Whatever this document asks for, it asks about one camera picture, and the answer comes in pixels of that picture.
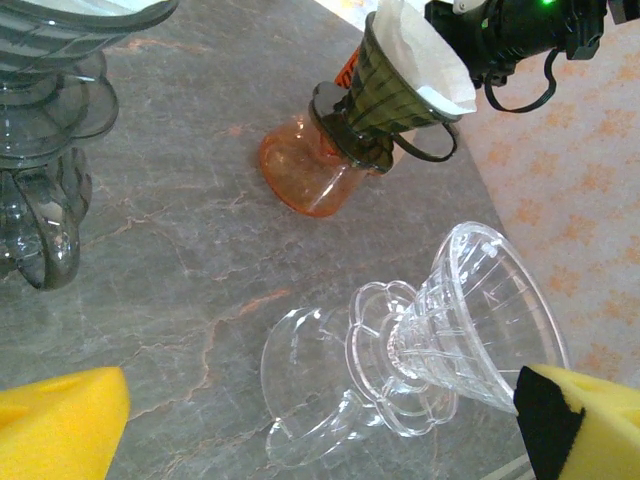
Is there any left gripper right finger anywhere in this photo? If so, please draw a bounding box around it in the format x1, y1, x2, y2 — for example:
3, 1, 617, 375
513, 363, 640, 480

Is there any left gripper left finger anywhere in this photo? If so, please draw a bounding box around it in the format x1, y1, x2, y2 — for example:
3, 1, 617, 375
0, 366, 132, 480

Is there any dark green plastic dripper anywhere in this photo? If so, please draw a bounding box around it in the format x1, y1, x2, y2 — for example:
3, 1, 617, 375
306, 10, 477, 177

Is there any clear plastic dripper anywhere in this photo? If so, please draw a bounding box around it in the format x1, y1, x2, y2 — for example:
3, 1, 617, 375
259, 221, 571, 469

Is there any orange coffee filter pack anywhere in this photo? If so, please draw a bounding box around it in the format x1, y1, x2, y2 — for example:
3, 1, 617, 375
336, 48, 362, 95

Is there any orange glass server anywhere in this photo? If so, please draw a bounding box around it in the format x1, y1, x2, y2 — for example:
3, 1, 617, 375
258, 112, 375, 220

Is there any grey plastic dripper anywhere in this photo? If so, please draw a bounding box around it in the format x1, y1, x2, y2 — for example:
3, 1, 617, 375
0, 0, 181, 174

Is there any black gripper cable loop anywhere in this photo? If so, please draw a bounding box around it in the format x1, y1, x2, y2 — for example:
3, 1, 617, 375
480, 47, 560, 114

